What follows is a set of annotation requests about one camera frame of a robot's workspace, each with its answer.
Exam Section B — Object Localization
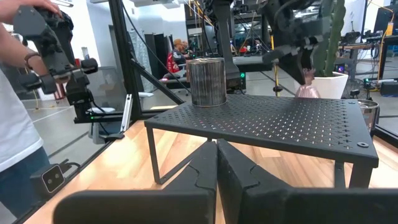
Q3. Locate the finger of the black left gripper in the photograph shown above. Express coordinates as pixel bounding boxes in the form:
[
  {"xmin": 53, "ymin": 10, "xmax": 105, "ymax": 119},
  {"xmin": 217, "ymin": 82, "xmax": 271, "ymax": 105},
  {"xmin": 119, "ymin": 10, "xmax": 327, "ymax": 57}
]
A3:
[
  {"xmin": 278, "ymin": 52, "xmax": 308, "ymax": 85},
  {"xmin": 310, "ymin": 43, "xmax": 324, "ymax": 75}
]

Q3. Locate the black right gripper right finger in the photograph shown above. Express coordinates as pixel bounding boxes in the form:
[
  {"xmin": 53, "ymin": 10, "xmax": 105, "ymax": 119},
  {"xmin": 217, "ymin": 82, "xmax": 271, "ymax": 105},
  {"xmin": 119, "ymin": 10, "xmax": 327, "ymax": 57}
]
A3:
[{"xmin": 216, "ymin": 138, "xmax": 398, "ymax": 224}]

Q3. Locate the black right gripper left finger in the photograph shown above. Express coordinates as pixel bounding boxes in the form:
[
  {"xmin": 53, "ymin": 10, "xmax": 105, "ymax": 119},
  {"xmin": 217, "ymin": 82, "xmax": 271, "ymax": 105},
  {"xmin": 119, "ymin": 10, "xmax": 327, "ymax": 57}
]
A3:
[{"xmin": 52, "ymin": 139, "xmax": 218, "ymax": 224}]

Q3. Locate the pink glass candlestick holder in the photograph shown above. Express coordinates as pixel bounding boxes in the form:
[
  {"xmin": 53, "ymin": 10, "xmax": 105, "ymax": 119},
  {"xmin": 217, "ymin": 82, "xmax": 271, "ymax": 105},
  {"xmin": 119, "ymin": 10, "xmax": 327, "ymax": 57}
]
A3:
[{"xmin": 294, "ymin": 67, "xmax": 322, "ymax": 99}]

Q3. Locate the person's forearm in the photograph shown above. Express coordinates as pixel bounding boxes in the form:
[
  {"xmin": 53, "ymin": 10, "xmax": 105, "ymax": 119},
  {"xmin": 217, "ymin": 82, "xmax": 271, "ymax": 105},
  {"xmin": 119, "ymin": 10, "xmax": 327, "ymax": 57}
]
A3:
[{"xmin": 0, "ymin": 23, "xmax": 50, "ymax": 77}]

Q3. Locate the green cactus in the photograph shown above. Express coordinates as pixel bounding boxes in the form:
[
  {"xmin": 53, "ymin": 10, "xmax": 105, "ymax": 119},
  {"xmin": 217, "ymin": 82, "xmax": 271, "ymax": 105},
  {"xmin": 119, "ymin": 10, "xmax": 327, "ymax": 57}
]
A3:
[{"xmin": 312, "ymin": 0, "xmax": 347, "ymax": 78}]

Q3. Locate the white hexagonal plant pot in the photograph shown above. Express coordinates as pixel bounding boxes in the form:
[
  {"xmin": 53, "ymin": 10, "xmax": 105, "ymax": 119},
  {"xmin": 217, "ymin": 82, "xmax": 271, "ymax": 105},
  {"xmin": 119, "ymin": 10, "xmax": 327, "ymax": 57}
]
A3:
[{"xmin": 293, "ymin": 71, "xmax": 349, "ymax": 100}]

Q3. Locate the black floor fan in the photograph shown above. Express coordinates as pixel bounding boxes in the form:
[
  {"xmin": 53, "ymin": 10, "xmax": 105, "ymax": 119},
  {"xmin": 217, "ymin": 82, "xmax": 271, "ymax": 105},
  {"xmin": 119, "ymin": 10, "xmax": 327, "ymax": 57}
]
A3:
[{"xmin": 341, "ymin": 77, "xmax": 365, "ymax": 100}]

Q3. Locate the black perforated metal shelf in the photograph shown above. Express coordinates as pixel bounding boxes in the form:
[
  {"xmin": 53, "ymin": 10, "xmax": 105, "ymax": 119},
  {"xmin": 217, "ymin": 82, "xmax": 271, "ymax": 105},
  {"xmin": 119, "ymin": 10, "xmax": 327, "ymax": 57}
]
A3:
[{"xmin": 144, "ymin": 92, "xmax": 380, "ymax": 190}]

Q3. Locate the silver aluminium bar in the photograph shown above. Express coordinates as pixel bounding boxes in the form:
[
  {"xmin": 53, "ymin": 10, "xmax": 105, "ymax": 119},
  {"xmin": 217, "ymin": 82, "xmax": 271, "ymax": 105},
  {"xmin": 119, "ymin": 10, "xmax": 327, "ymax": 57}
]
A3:
[{"xmin": 120, "ymin": 93, "xmax": 133, "ymax": 133}]

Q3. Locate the person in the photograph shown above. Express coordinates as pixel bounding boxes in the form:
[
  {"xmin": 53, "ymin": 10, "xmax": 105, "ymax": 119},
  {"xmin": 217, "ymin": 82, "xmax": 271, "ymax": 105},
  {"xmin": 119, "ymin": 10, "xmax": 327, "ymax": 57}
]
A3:
[
  {"xmin": 170, "ymin": 38, "xmax": 189, "ymax": 74},
  {"xmin": 0, "ymin": 67, "xmax": 51, "ymax": 220}
]

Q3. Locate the red jacket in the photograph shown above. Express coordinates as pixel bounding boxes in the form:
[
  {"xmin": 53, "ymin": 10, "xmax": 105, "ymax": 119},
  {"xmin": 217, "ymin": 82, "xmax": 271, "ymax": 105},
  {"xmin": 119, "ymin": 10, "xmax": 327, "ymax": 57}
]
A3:
[{"xmin": 166, "ymin": 51, "xmax": 181, "ymax": 74}]

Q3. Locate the grey mesh office chair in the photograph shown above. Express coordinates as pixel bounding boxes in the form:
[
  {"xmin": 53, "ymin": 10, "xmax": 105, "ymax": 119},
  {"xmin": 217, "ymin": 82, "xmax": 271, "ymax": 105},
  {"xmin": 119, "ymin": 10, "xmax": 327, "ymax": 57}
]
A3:
[{"xmin": 83, "ymin": 66, "xmax": 128, "ymax": 139}]

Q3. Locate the wristwatch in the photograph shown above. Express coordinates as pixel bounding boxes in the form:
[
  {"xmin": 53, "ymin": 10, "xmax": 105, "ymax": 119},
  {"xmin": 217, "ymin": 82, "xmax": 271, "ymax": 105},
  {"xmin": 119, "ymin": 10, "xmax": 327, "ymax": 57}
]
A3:
[{"xmin": 24, "ymin": 52, "xmax": 42, "ymax": 71}]

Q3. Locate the yellow cable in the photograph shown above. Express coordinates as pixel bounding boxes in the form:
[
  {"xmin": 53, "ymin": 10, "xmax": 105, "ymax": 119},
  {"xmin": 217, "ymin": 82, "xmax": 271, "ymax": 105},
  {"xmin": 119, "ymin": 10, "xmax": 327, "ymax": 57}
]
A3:
[{"xmin": 270, "ymin": 34, "xmax": 284, "ymax": 97}]

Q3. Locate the black camera cable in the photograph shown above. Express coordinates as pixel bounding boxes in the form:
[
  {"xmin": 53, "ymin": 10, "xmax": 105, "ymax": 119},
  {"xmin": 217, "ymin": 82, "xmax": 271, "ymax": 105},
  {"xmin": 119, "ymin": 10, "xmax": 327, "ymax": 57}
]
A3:
[{"xmin": 58, "ymin": 159, "xmax": 82, "ymax": 171}]

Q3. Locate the small black depth camera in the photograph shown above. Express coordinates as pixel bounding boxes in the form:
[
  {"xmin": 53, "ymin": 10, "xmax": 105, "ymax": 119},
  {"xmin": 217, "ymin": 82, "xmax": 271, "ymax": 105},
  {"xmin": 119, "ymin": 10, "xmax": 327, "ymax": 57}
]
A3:
[{"xmin": 29, "ymin": 163, "xmax": 68, "ymax": 197}]

